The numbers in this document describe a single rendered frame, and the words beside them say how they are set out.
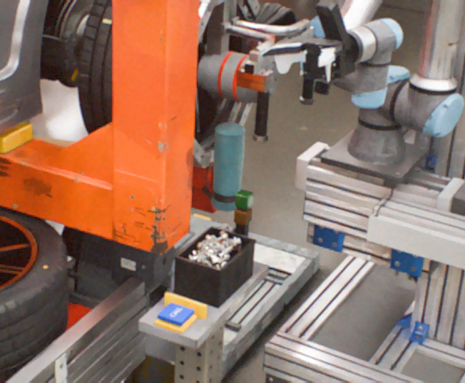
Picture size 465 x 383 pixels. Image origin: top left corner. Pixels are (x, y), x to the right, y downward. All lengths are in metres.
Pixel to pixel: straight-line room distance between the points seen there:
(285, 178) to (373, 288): 1.25
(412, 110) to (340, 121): 2.54
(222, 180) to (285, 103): 2.25
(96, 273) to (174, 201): 0.59
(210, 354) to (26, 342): 0.48
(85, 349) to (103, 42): 0.85
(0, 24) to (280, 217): 1.67
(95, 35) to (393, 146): 0.90
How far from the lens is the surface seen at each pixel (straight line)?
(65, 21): 3.22
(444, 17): 2.45
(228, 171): 2.98
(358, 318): 3.11
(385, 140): 2.62
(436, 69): 2.49
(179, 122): 2.61
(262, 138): 2.86
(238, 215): 2.78
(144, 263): 3.03
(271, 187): 4.31
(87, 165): 2.77
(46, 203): 2.88
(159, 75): 2.52
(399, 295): 3.25
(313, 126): 4.96
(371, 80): 2.27
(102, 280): 3.17
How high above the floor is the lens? 1.89
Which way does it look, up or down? 27 degrees down
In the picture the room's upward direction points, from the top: 3 degrees clockwise
